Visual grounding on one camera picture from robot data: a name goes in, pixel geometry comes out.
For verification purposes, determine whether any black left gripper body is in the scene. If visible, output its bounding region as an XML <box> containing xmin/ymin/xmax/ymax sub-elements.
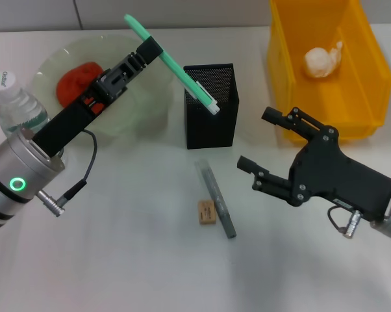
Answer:
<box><xmin>31</xmin><ymin>53</ymin><xmax>148</xmax><ymax>157</ymax></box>

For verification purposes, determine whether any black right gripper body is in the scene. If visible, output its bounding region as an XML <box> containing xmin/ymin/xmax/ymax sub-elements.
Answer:
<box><xmin>287</xmin><ymin>124</ymin><xmax>391</xmax><ymax>222</ymax></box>

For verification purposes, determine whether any grey marker pen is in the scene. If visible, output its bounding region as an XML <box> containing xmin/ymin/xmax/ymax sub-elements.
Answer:
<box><xmin>195</xmin><ymin>159</ymin><xmax>237</xmax><ymax>239</ymax></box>

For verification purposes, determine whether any red-orange toy orange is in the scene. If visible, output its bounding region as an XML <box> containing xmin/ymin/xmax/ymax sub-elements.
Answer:
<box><xmin>56</xmin><ymin>62</ymin><xmax>106</xmax><ymax>109</ymax></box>

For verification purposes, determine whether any green utility knife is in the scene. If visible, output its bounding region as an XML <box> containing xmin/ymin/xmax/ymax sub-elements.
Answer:
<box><xmin>123</xmin><ymin>13</ymin><xmax>220</xmax><ymax>116</ymax></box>

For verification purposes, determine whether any clear bottle with green label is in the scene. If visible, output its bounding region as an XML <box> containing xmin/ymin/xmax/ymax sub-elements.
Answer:
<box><xmin>0</xmin><ymin>71</ymin><xmax>53</xmax><ymax>138</ymax></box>

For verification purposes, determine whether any tan rectangular eraser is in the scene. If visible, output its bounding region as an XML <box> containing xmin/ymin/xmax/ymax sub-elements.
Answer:
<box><xmin>197</xmin><ymin>200</ymin><xmax>218</xmax><ymax>225</ymax></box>

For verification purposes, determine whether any pale green glass fruit plate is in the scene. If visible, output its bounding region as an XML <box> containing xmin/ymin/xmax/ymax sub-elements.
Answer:
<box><xmin>31</xmin><ymin>34</ymin><xmax>175</xmax><ymax>144</ymax></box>

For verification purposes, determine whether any right gripper connector cable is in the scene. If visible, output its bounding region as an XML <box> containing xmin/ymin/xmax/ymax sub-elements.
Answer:
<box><xmin>327</xmin><ymin>197</ymin><xmax>366</xmax><ymax>241</ymax></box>

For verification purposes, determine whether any yellow plastic storage bin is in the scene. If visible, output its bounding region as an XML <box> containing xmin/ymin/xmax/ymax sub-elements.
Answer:
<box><xmin>266</xmin><ymin>0</ymin><xmax>391</xmax><ymax>146</ymax></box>

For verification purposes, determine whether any black mesh pen holder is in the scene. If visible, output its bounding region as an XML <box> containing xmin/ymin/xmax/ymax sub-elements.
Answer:
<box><xmin>183</xmin><ymin>63</ymin><xmax>240</xmax><ymax>150</ymax></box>

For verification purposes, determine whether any white paper ball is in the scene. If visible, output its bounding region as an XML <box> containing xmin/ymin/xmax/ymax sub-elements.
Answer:
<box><xmin>301</xmin><ymin>39</ymin><xmax>346</xmax><ymax>79</ymax></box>

